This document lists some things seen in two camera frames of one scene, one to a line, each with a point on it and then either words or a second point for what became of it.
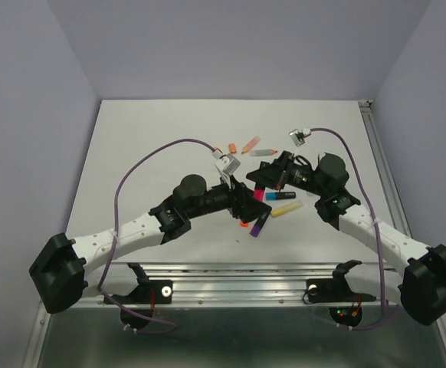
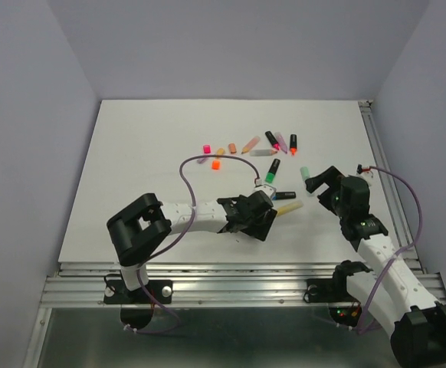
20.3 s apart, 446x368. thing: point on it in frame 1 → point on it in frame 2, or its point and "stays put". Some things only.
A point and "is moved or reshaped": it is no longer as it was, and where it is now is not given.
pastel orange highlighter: x=250 y=144 stays put
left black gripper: x=240 y=198 → x=259 y=230
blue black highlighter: x=277 y=195 stays put
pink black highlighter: x=258 y=195 is moved or reshaped
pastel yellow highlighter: x=283 y=209 stays put
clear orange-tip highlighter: x=260 y=152 stays put
